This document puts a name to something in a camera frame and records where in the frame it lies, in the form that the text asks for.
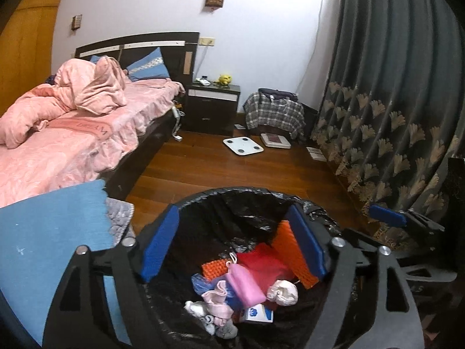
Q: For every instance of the grey sock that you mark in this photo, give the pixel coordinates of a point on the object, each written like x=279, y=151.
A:
x=227, y=330

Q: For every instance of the white patterned sock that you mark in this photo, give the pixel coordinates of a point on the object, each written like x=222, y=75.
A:
x=198, y=311

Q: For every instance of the wooden wardrobe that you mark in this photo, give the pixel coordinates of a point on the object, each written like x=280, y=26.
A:
x=25, y=61

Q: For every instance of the pink pouch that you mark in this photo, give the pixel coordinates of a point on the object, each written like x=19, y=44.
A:
x=243, y=283

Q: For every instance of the pink small plush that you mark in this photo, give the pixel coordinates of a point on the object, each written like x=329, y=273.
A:
x=218, y=300

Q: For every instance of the small wooden wall lamp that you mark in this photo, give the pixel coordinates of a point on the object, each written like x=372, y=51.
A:
x=76, y=22

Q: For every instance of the white power strip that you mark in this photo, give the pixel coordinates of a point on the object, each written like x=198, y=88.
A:
x=177, y=114

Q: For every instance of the pink duvet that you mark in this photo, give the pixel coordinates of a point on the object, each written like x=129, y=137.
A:
x=90, y=87

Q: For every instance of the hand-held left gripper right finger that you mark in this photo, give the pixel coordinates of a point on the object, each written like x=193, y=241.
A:
x=308, y=243

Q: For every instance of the white paper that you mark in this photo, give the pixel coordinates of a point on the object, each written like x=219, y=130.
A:
x=283, y=292

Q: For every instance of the grey patterned curtain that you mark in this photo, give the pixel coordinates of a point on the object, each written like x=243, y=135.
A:
x=392, y=80

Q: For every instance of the yellow plush toy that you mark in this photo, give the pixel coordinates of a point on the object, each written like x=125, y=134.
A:
x=225, y=79

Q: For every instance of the dark purple garment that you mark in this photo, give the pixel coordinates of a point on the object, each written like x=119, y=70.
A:
x=276, y=93

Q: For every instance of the plaid cloth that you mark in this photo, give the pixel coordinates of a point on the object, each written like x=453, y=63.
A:
x=276, y=114

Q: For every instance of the plain blue pillow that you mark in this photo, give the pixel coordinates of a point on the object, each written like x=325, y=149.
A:
x=95, y=58

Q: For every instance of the dark nightstand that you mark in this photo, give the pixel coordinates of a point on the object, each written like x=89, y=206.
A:
x=210, y=112

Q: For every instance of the wall socket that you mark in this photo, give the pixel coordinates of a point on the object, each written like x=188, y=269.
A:
x=207, y=41

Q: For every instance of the blue tablecloth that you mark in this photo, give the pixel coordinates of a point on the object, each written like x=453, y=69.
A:
x=47, y=225

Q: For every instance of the small white and blue box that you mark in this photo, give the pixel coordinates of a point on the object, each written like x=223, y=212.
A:
x=256, y=314

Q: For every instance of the white scale with dark centre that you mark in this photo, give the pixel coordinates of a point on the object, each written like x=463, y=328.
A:
x=275, y=140

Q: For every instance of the white remote control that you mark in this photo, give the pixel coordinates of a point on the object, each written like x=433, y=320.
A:
x=202, y=81

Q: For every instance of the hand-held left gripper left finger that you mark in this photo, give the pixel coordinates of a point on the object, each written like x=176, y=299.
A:
x=160, y=243

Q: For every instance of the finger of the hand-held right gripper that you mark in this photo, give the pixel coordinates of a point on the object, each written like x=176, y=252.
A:
x=387, y=215
x=363, y=238

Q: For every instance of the dark bed with pink sheet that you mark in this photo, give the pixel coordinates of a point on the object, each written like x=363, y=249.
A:
x=54, y=167

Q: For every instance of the blue pillow with white lace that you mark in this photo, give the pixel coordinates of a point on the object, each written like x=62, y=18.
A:
x=149, y=65

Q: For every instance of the white bathroom scale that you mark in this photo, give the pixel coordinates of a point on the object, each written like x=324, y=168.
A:
x=242, y=146

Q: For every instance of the black bin with black bag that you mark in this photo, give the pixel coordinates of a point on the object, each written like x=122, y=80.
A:
x=225, y=218

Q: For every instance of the blue plastic bag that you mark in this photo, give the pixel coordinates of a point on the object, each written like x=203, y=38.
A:
x=198, y=285

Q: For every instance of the black bag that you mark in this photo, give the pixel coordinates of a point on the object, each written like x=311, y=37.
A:
x=310, y=120

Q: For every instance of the dark purple cloth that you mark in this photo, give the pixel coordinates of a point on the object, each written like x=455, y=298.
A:
x=51, y=79

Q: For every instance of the white flat box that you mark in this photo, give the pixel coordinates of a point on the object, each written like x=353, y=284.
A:
x=316, y=153

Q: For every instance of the grey quilted cloth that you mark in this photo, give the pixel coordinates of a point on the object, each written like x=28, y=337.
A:
x=120, y=218

